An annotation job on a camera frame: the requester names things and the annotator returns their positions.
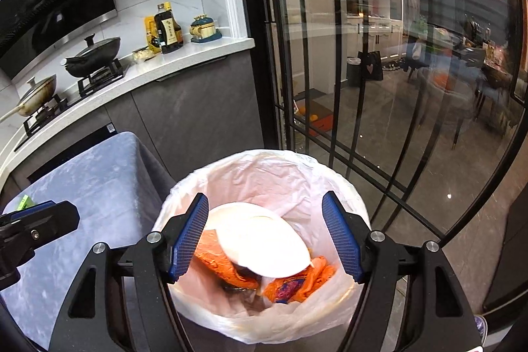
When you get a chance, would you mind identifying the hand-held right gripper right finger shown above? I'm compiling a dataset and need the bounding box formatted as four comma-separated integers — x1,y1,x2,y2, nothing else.
321,190,485,352

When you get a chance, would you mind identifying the orange floor mat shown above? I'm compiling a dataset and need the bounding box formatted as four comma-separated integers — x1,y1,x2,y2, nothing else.
303,111,337,134

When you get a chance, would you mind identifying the orange foam fruit net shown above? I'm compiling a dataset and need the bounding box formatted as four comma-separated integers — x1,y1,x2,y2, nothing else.
194,230,260,291

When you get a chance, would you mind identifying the black wok with lid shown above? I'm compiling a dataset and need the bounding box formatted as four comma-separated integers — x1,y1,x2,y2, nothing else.
61,34,121,77

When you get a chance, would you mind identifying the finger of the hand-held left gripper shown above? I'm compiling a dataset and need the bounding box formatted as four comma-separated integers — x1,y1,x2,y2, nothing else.
16,201,80,251
0,201,56,223

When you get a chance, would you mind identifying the black framed glass door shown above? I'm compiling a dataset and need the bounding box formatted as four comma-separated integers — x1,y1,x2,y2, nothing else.
237,0,528,266

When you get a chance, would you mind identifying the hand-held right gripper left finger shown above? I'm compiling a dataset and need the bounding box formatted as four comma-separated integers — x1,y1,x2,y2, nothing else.
49,192,210,352

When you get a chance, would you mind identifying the black gas stove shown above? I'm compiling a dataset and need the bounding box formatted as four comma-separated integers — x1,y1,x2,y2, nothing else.
14,59,132,151

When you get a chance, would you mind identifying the frying pan with glass lid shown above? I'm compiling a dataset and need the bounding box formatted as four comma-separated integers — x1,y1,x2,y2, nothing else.
0,74,57,124

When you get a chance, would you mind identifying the dark sauce bottle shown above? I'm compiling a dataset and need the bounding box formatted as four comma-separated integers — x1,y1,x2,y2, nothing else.
154,2,184,55

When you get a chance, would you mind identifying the yellow food packet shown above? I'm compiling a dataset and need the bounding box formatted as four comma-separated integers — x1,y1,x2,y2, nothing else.
144,16,162,53

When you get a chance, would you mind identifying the black tote bag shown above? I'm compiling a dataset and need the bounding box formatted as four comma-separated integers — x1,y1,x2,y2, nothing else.
357,50,384,81

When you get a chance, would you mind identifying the black range hood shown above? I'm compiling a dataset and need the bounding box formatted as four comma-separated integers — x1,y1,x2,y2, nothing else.
0,0,118,80

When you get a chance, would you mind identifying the green spice jar set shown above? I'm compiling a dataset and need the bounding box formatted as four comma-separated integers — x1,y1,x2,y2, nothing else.
190,14,222,43

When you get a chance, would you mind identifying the bin with white liner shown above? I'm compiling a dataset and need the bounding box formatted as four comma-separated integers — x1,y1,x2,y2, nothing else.
152,149,372,344

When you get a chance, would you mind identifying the grey kitchen cabinet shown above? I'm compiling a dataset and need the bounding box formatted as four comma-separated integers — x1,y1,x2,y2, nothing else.
8,49,265,188

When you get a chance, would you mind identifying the red instant noodle bowl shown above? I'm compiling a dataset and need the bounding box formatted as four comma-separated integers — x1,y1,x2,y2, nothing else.
204,202,312,278

